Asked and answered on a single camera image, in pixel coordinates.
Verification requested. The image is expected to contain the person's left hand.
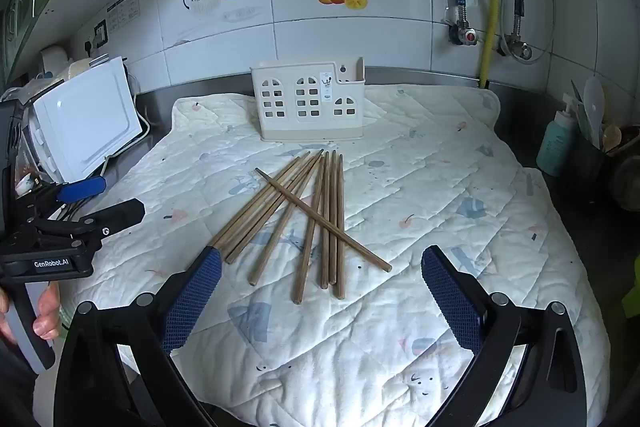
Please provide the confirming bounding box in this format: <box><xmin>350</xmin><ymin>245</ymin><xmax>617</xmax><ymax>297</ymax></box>
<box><xmin>0</xmin><ymin>282</ymin><xmax>62</xmax><ymax>343</ymax></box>

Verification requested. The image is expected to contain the white printed quilted mat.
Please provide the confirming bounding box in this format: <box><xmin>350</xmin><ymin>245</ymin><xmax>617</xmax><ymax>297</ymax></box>
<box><xmin>60</xmin><ymin>84</ymin><xmax>611</xmax><ymax>427</ymax></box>

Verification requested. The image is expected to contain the white rice paddle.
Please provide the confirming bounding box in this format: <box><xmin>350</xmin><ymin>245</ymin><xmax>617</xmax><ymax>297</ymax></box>
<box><xmin>582</xmin><ymin>75</ymin><xmax>607</xmax><ymax>148</ymax></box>

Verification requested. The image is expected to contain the white microwave oven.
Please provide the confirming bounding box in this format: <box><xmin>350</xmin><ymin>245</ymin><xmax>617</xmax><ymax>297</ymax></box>
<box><xmin>31</xmin><ymin>56</ymin><xmax>143</xmax><ymax>184</ymax></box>

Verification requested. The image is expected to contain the wooden spoon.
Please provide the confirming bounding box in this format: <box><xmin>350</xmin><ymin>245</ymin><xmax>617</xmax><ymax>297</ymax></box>
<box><xmin>602</xmin><ymin>125</ymin><xmax>623</xmax><ymax>154</ymax></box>

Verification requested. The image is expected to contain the white power cable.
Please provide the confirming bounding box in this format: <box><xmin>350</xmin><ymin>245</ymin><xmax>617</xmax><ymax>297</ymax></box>
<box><xmin>126</xmin><ymin>72</ymin><xmax>154</xmax><ymax>144</ymax></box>

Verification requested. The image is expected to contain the white wall label sticker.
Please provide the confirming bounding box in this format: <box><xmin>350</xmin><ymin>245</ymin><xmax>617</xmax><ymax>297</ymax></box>
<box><xmin>105</xmin><ymin>0</ymin><xmax>141</xmax><ymax>32</ymax></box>

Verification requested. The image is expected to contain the pile of wooden chopsticks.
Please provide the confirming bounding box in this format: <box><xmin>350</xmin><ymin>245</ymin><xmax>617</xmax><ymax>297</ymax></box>
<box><xmin>207</xmin><ymin>149</ymin><xmax>393</xmax><ymax>305</ymax></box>

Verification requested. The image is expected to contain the black utensil container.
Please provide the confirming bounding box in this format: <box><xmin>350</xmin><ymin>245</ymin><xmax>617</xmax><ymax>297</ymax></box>
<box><xmin>569</xmin><ymin>129</ymin><xmax>611</xmax><ymax>204</ymax></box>

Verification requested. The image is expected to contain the metal angle valve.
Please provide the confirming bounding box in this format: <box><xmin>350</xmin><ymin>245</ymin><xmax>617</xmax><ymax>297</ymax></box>
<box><xmin>496</xmin><ymin>33</ymin><xmax>534</xmax><ymax>62</ymax></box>

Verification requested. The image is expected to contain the white rounded appliance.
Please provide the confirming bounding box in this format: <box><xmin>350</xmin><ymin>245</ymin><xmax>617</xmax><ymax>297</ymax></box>
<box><xmin>39</xmin><ymin>46</ymin><xmax>73</xmax><ymax>72</ymax></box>

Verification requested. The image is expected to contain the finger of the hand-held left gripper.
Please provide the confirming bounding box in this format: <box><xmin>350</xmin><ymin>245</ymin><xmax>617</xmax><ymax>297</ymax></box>
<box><xmin>30</xmin><ymin>199</ymin><xmax>146</xmax><ymax>254</ymax></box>
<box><xmin>22</xmin><ymin>175</ymin><xmax>107</xmax><ymax>214</ymax></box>

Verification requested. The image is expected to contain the teal spray bottle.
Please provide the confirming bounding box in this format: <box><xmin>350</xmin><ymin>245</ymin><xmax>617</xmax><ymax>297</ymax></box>
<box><xmin>536</xmin><ymin>93</ymin><xmax>581</xmax><ymax>178</ymax></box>

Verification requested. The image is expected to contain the metal valve with red knob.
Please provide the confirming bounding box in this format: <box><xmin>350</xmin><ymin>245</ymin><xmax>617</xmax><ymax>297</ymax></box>
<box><xmin>446</xmin><ymin>19</ymin><xmax>484</xmax><ymax>46</ymax></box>

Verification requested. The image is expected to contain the bright green object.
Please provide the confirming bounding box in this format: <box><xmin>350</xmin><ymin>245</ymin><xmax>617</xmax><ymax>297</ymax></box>
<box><xmin>621</xmin><ymin>254</ymin><xmax>640</xmax><ymax>319</ymax></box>

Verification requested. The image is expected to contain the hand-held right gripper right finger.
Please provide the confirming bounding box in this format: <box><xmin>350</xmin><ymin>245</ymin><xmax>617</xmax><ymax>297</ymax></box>
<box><xmin>421</xmin><ymin>245</ymin><xmax>588</xmax><ymax>427</ymax></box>

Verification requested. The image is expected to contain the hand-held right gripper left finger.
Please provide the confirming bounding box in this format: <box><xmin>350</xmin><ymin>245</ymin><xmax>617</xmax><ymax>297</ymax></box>
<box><xmin>52</xmin><ymin>247</ymin><xmax>223</xmax><ymax>427</ymax></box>

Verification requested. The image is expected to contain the cream plastic utensil holder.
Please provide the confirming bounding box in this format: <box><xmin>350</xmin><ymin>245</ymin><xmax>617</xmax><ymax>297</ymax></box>
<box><xmin>250</xmin><ymin>61</ymin><xmax>367</xmax><ymax>142</ymax></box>

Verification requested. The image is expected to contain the dark cooking pot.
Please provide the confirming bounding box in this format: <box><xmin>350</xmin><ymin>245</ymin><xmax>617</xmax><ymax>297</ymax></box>
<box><xmin>606</xmin><ymin>141</ymin><xmax>640</xmax><ymax>214</ymax></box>

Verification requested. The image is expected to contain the black wall socket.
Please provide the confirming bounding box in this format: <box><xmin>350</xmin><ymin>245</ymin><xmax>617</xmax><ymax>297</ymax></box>
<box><xmin>84</xmin><ymin>19</ymin><xmax>109</xmax><ymax>56</ymax></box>

